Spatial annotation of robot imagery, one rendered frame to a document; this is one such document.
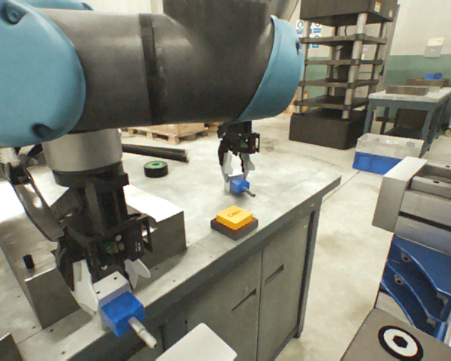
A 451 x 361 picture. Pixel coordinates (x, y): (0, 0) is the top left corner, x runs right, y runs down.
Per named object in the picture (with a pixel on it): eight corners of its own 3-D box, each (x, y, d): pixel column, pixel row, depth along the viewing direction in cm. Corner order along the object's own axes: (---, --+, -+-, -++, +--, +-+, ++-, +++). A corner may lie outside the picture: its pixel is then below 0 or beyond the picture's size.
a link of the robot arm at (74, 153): (27, 126, 29) (103, 116, 35) (39, 168, 31) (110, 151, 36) (54, 138, 24) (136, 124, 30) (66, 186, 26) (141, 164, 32)
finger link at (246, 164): (252, 184, 79) (246, 156, 74) (242, 177, 84) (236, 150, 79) (261, 180, 80) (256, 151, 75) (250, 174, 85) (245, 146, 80)
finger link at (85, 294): (86, 346, 33) (89, 277, 31) (65, 318, 36) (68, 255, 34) (110, 332, 35) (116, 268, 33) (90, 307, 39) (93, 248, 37)
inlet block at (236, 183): (261, 202, 76) (261, 184, 73) (245, 207, 73) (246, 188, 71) (237, 185, 86) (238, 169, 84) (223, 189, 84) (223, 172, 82)
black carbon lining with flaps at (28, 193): (140, 219, 54) (134, 174, 50) (48, 259, 43) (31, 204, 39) (74, 174, 76) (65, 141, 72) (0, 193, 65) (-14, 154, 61)
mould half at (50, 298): (186, 247, 57) (182, 188, 52) (43, 330, 39) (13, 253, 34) (87, 183, 88) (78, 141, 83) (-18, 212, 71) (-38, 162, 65)
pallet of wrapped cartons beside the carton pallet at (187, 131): (209, 135, 483) (207, 78, 446) (175, 145, 424) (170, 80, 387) (162, 126, 550) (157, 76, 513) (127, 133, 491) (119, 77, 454)
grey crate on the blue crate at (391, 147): (421, 153, 314) (425, 141, 308) (414, 162, 285) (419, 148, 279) (364, 144, 350) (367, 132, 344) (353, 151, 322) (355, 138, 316)
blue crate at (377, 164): (416, 171, 322) (422, 153, 314) (409, 181, 293) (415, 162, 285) (361, 159, 359) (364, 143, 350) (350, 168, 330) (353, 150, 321)
